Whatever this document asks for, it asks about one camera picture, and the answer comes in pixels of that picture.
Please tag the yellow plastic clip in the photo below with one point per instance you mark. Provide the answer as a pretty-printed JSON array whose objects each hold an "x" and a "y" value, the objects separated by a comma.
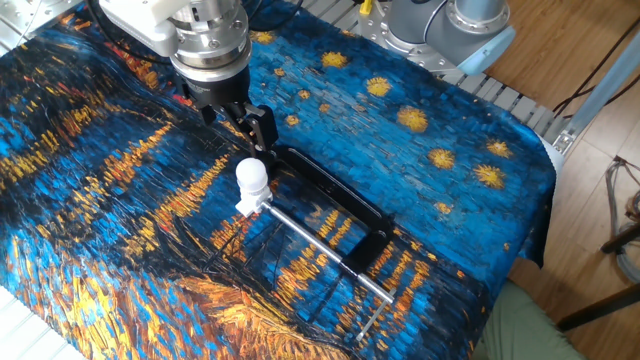
[{"x": 366, "y": 6}]

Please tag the aluminium frame post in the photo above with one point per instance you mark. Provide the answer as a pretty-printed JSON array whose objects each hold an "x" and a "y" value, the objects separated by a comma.
[{"x": 600, "y": 95}]

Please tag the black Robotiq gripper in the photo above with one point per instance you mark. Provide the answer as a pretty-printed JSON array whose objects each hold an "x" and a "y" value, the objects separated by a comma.
[{"x": 215, "y": 92}]

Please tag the green trousers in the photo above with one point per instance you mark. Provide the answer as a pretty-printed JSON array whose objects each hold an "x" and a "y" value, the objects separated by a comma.
[{"x": 520, "y": 330}]

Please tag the dark furniture leg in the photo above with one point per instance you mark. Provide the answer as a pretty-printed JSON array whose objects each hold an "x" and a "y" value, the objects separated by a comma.
[{"x": 600, "y": 305}]

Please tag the white wrist mounted box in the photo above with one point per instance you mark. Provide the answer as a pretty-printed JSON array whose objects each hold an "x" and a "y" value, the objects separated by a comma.
[{"x": 140, "y": 20}]

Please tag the starry night painted tablecloth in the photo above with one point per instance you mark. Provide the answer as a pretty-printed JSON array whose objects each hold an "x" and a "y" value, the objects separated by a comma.
[{"x": 400, "y": 175}]

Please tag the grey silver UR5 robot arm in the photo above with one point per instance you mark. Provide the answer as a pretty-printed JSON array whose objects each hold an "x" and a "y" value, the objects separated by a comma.
[{"x": 450, "y": 30}]

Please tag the white light bulb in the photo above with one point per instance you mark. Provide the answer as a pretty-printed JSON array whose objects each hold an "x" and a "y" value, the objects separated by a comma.
[{"x": 250, "y": 172}]

